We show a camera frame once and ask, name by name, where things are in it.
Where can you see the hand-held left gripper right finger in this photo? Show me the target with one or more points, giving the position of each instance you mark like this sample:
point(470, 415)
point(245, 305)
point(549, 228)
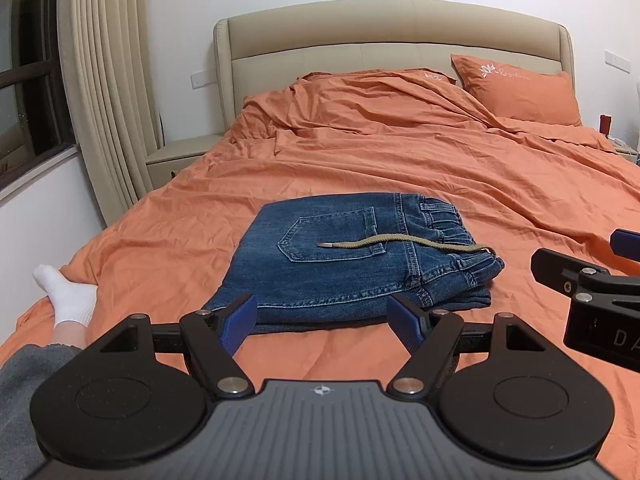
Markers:
point(405, 322)

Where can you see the orange duvet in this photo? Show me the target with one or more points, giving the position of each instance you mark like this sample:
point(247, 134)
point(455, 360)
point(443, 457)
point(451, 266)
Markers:
point(350, 160)

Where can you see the orange pillow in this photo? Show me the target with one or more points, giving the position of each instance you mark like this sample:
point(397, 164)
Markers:
point(520, 95)
point(432, 76)

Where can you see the blue denim pants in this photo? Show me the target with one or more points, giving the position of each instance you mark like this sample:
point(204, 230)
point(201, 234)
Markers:
point(350, 270)

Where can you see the beige upholstered bed headboard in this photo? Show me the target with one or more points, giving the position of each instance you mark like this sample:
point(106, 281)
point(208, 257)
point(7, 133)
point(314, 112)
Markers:
point(350, 45)

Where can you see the white nightstand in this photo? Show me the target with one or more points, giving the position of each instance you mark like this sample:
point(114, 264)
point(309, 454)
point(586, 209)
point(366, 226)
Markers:
point(627, 152)

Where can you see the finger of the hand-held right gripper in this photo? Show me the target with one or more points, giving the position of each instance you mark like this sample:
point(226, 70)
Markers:
point(627, 242)
point(550, 265)

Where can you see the beige nightstand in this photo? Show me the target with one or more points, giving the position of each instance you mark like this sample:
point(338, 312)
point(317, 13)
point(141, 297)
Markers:
point(175, 160)

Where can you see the white wall switch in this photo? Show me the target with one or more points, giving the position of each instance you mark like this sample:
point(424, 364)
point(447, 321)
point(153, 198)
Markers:
point(202, 80)
point(616, 59)

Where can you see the red cup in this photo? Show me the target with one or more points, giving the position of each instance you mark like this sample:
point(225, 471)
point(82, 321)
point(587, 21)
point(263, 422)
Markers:
point(606, 125)

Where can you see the grey sweatpants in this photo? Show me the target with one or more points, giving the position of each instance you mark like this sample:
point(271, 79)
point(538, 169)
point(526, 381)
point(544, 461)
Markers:
point(20, 400)

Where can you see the beige curtain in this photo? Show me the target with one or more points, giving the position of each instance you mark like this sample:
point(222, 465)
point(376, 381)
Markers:
point(110, 85)

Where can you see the white sock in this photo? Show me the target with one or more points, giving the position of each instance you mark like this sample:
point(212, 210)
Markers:
point(70, 300)

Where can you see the person's bare leg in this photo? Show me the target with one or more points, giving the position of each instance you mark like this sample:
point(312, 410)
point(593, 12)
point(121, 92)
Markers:
point(67, 335)

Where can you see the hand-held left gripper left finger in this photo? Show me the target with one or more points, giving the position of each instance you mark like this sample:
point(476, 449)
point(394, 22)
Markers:
point(239, 322)

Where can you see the dark framed window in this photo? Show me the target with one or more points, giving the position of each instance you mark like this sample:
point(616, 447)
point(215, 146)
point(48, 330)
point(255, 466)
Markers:
point(45, 10)

